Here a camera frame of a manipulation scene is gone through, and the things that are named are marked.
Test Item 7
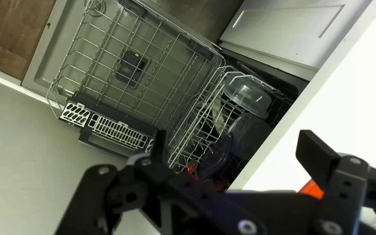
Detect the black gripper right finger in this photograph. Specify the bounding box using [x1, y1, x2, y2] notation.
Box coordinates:
[295, 129, 376, 235]

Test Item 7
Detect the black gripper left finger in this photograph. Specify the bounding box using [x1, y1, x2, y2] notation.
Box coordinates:
[54, 129, 172, 235]

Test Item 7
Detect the wire dishwasher rack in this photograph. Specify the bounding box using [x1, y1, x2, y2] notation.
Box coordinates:
[45, 0, 225, 131]
[165, 63, 295, 176]

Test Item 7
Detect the grey dishwasher door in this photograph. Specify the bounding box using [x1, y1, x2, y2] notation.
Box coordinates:
[20, 0, 225, 160]

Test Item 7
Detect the grey cutlery basket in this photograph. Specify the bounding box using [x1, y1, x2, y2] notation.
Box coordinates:
[58, 100, 156, 155]

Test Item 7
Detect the orange plastic item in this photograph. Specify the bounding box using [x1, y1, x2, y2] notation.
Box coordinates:
[185, 161, 199, 174]

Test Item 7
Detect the dark purple plastic container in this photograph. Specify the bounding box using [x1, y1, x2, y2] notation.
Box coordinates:
[204, 114, 272, 180]

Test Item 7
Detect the clear lidded plastic container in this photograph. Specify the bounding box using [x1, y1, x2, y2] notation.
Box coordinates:
[221, 74, 272, 118]

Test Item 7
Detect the white baseboard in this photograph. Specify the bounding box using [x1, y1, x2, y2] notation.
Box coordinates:
[0, 60, 62, 109]

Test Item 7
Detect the white lower cabinet door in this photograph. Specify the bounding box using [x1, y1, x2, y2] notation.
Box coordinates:
[219, 0, 374, 82]

